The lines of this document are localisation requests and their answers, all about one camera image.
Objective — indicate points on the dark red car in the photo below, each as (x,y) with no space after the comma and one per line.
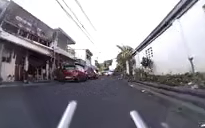
(91,73)

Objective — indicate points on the palm tree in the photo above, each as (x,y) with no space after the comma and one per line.
(125,55)

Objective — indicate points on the long white building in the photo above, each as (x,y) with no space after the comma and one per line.
(183,46)

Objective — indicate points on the grey asphalt road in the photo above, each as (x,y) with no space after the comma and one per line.
(100,96)

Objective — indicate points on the vehicle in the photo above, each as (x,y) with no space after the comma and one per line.
(106,72)

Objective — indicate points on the trees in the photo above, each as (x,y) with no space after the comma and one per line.
(105,63)

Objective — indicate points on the building with dark signboard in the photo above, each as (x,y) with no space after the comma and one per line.
(23,43)

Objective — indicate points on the robot's own part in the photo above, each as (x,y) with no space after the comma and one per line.
(67,115)
(138,119)

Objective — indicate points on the strip of bushes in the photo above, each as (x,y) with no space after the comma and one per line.
(166,79)

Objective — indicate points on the pole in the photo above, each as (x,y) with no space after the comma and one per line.
(53,56)

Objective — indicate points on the concrete kerb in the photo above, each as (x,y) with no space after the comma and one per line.
(176,93)

